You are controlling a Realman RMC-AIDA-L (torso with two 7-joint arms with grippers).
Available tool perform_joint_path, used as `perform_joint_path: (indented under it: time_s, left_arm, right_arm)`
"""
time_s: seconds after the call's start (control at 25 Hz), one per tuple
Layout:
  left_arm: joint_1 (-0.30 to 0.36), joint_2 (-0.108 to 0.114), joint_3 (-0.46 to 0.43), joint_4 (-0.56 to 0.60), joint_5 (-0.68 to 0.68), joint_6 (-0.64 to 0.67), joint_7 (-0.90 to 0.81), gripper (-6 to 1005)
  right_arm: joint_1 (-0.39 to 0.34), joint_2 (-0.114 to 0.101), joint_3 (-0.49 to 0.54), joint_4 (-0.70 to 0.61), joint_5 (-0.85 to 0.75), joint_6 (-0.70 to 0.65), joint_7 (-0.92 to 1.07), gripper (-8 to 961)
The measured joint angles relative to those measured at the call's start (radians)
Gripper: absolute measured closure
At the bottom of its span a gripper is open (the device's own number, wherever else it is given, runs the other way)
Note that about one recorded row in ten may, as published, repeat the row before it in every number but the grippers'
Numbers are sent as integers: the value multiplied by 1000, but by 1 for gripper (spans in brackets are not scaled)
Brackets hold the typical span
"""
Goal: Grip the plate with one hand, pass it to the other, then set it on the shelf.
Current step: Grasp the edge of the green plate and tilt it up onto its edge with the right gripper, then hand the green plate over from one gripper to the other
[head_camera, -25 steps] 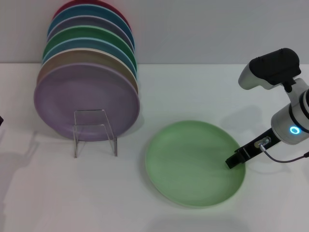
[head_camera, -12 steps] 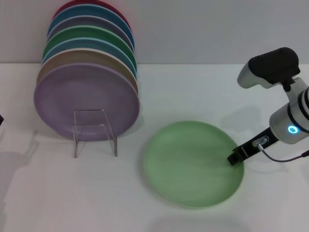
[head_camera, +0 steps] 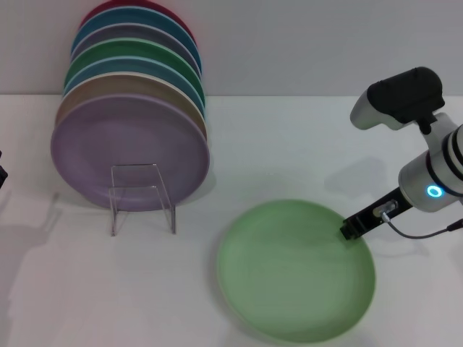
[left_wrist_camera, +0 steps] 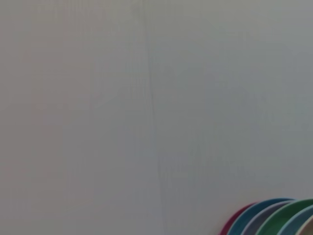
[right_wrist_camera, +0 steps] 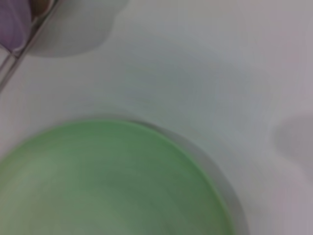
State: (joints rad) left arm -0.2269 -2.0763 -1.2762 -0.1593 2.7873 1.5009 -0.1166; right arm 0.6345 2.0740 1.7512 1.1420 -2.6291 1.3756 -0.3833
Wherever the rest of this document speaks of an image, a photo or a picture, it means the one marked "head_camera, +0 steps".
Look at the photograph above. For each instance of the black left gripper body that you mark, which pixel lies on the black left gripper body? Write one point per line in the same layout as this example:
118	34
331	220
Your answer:
3	177

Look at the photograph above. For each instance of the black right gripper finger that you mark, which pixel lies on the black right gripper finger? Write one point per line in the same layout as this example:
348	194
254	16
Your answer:
352	227

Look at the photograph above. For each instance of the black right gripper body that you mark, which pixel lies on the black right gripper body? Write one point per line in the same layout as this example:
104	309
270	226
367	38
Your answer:
372	220

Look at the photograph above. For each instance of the light green plate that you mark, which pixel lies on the light green plate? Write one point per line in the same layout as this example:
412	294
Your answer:
293	274

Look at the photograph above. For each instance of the lilac plate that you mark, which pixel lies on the lilac plate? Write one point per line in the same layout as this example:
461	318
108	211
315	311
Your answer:
126	144

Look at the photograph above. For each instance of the clear acrylic plate rack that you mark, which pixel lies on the clear acrylic plate rack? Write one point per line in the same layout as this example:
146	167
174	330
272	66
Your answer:
134	166

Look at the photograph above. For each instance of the tan plate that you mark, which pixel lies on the tan plate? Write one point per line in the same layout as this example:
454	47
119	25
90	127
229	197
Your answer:
108	85

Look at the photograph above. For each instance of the light blue plate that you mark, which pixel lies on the light blue plate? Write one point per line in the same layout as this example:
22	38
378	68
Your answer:
115	65

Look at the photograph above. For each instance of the dark green plate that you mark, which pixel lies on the dark green plate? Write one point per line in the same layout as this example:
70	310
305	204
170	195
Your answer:
119	47

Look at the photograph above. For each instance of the red plate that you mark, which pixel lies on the red plate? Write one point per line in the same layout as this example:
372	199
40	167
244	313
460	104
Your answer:
92	12

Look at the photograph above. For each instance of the grey purple plate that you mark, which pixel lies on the grey purple plate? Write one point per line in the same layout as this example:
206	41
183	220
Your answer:
123	32

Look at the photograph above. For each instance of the teal blue plate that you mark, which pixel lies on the teal blue plate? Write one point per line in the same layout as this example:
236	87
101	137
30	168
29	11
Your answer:
123	18

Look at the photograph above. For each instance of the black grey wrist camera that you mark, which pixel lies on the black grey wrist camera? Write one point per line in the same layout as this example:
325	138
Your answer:
405	94

